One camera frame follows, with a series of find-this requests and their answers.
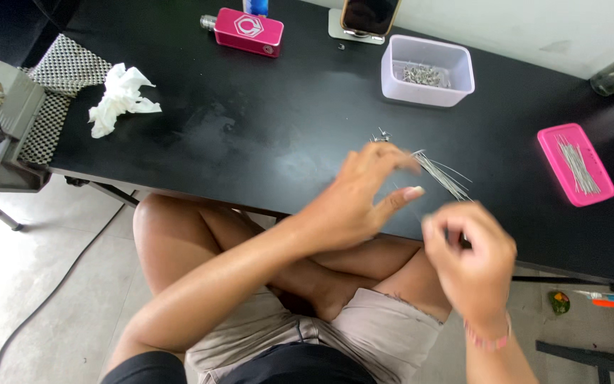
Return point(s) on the pink plastic tray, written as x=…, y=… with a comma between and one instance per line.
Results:
x=576, y=165

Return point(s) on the person's bare legs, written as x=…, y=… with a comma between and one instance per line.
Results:
x=179, y=240

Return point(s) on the smartphone with gold edge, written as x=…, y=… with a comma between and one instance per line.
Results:
x=370, y=15

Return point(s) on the grey phone stand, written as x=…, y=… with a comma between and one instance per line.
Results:
x=339, y=29

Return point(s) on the person's right hand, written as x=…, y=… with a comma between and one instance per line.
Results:
x=477, y=272

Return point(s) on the bundle of long metal pins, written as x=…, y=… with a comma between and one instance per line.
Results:
x=443, y=176

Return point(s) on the person's right fingers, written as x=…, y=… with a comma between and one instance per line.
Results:
x=453, y=221

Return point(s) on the crumpled white tissue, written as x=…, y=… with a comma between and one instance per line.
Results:
x=120, y=98

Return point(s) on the black white checkered cloth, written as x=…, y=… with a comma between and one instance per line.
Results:
x=67, y=66

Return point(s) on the beige shorts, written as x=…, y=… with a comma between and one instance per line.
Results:
x=376, y=330

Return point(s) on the person's left hand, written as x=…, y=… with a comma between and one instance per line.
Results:
x=344, y=208

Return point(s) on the small bent metal pieces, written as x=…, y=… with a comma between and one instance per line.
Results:
x=380, y=136

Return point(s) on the white plastic container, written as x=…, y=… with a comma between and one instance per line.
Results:
x=427, y=72

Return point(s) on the pink metal box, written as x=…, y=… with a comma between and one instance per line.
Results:
x=248, y=32

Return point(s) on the black table leg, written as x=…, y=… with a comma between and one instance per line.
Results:
x=107, y=191

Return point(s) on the pile of metal findings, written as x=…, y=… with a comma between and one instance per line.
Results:
x=421, y=75

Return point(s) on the green orange wrapper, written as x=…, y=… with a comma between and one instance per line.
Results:
x=559, y=302

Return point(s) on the row of thin metal pins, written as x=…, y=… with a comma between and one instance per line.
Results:
x=576, y=164

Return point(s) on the black metal frame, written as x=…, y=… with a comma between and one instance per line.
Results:
x=595, y=358

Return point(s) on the grey metal machine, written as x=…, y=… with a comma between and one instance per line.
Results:
x=0, y=122

